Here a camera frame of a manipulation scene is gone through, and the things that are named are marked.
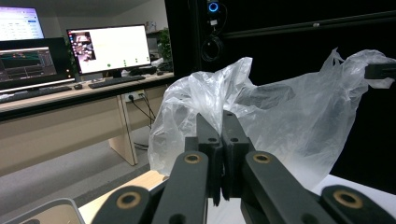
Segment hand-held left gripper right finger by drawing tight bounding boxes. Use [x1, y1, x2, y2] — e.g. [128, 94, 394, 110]
[220, 110, 256, 201]

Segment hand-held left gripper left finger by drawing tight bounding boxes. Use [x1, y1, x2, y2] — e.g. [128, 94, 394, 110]
[185, 112, 224, 207]

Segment clear plastic bag yellow face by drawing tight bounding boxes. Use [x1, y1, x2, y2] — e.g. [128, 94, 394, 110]
[147, 47, 396, 191]

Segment beige basket with grey rim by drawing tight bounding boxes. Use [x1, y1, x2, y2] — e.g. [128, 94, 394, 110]
[0, 197, 87, 224]

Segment black metal crossbar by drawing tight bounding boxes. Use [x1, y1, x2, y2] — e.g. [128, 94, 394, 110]
[221, 10, 396, 40]

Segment white power socket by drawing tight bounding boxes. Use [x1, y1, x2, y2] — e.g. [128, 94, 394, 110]
[123, 90, 146, 104]

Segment green potted plant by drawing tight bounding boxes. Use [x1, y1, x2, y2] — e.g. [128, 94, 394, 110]
[156, 27, 174, 64]

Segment black keyboard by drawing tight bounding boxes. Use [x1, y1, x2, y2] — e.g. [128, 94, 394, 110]
[0, 85, 73, 105]
[88, 75, 148, 90]

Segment monitor with white screen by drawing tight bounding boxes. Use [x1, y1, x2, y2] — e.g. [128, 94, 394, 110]
[65, 23, 152, 78]

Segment long wooden desk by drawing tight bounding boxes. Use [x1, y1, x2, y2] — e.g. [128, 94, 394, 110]
[0, 72, 176, 178]

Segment monitor with dark screen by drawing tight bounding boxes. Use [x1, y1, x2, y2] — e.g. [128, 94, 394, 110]
[0, 36, 77, 93]

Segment monitor with pale screen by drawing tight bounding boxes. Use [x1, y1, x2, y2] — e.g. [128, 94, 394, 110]
[0, 6, 46, 42]

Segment black cables under desk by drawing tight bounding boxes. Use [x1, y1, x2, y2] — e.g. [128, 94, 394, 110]
[128, 92, 157, 151]

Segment coiled black cable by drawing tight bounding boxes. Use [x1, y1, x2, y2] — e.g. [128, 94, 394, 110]
[200, 33, 225, 63]

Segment camera with blue ring light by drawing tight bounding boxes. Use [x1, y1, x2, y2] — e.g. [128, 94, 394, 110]
[206, 0, 221, 26]

